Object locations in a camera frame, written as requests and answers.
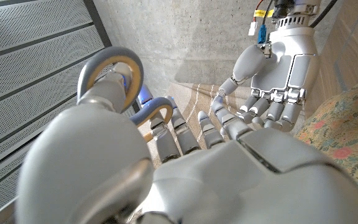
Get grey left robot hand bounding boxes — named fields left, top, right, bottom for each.
left=16, top=63, right=358, bottom=224

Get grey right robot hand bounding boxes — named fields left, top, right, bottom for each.
left=218, top=17, right=320, bottom=133

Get floral patterned cloth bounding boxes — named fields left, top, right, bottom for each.
left=293, top=12, right=358, bottom=203

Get grey yellow scissors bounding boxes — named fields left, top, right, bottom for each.
left=76, top=46, right=174, bottom=143

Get beige striped curtain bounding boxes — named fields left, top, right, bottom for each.
left=135, top=81, right=307, bottom=224

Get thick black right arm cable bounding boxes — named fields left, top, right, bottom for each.
left=309, top=0, right=339, bottom=29

